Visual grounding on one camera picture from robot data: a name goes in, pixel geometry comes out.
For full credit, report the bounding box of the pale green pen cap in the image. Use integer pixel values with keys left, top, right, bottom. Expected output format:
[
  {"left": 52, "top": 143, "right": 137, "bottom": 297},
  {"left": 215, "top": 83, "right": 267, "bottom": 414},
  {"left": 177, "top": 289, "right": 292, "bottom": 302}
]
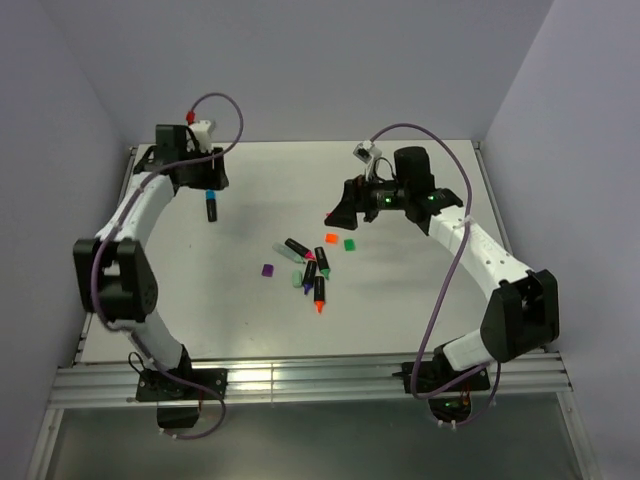
[{"left": 291, "top": 270, "right": 303, "bottom": 288}]

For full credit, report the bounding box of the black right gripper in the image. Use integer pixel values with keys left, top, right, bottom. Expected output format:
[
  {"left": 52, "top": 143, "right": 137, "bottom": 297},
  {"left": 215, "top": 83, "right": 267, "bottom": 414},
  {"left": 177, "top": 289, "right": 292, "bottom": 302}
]
[{"left": 325, "top": 167, "right": 410, "bottom": 230}]

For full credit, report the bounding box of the pale green capped highlighter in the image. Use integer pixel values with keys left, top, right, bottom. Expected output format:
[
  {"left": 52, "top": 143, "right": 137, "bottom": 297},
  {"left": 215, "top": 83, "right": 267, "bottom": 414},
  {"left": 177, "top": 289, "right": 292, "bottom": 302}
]
[{"left": 272, "top": 242, "right": 306, "bottom": 264}]

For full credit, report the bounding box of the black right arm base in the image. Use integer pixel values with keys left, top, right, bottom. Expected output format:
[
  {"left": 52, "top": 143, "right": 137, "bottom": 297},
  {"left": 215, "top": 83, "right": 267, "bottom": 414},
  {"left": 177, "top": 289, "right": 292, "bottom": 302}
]
[{"left": 416, "top": 359, "right": 491, "bottom": 424}]

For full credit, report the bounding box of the aluminium front rail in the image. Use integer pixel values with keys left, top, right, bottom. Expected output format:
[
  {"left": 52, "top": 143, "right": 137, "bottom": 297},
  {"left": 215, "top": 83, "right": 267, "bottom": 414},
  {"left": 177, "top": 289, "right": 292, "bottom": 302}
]
[{"left": 48, "top": 350, "right": 572, "bottom": 409}]

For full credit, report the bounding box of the black blue tip highlighter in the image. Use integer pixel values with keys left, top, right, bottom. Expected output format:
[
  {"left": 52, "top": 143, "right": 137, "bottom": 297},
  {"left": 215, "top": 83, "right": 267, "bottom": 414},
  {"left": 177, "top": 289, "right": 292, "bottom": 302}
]
[{"left": 206, "top": 198, "right": 218, "bottom": 223}]

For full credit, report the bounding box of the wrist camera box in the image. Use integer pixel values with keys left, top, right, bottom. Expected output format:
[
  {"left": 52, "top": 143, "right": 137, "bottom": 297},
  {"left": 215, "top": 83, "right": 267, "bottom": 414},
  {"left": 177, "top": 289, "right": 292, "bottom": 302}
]
[
  {"left": 353, "top": 140, "right": 382, "bottom": 181},
  {"left": 186, "top": 110, "right": 216, "bottom": 153}
]

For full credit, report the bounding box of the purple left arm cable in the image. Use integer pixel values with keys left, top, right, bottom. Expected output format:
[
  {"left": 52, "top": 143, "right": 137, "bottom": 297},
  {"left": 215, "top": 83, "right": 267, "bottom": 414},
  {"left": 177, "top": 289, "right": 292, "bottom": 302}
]
[{"left": 89, "top": 93, "right": 245, "bottom": 441}]

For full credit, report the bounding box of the black pink tip highlighter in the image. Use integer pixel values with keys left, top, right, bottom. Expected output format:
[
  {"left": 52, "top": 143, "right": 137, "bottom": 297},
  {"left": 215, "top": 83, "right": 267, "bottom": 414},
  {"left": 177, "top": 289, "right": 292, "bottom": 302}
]
[{"left": 284, "top": 238, "right": 316, "bottom": 260}]

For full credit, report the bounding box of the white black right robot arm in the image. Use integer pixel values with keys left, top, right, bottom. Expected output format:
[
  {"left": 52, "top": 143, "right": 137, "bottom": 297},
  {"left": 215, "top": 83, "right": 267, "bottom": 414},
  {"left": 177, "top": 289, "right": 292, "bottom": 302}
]
[{"left": 325, "top": 141, "right": 560, "bottom": 390}]

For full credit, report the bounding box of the black orange tip highlighter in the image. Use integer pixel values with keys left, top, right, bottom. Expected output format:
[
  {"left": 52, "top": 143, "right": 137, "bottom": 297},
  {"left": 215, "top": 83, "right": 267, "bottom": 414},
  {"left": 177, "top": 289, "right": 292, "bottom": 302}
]
[{"left": 313, "top": 276, "right": 326, "bottom": 314}]

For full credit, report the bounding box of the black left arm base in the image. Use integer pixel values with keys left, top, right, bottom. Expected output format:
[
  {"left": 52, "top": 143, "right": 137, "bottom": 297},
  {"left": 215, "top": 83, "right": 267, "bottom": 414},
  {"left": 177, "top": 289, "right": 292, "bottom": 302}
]
[{"left": 135, "top": 368, "right": 228, "bottom": 430}]

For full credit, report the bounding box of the purple pen cap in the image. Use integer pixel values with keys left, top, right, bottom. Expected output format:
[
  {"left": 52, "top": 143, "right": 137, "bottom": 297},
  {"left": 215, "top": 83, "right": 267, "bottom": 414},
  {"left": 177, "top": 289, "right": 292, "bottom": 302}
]
[{"left": 261, "top": 264, "right": 274, "bottom": 277}]

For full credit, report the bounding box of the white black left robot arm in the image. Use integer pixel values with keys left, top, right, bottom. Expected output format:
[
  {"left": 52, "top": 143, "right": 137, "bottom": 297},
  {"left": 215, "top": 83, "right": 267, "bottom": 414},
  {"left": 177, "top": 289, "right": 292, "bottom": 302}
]
[{"left": 73, "top": 120, "right": 229, "bottom": 399}]

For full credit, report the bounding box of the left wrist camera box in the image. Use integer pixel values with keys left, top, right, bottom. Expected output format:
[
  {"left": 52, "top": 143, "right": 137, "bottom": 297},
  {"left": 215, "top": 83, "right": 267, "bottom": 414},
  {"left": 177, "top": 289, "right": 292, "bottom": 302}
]
[{"left": 186, "top": 110, "right": 216, "bottom": 153}]

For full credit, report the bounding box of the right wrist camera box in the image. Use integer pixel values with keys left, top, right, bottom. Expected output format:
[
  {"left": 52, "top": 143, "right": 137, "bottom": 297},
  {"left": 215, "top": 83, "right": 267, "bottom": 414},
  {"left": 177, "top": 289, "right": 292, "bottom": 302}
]
[{"left": 353, "top": 140, "right": 382, "bottom": 181}]

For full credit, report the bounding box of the black purple tip highlighter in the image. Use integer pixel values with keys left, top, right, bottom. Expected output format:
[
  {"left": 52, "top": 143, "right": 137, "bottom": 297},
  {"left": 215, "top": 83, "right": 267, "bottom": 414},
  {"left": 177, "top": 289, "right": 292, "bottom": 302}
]
[{"left": 302, "top": 260, "right": 317, "bottom": 295}]

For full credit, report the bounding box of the black green tip highlighter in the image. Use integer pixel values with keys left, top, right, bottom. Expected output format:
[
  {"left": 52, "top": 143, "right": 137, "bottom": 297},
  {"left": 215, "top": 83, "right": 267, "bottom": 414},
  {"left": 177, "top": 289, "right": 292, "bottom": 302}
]
[{"left": 314, "top": 247, "right": 331, "bottom": 280}]

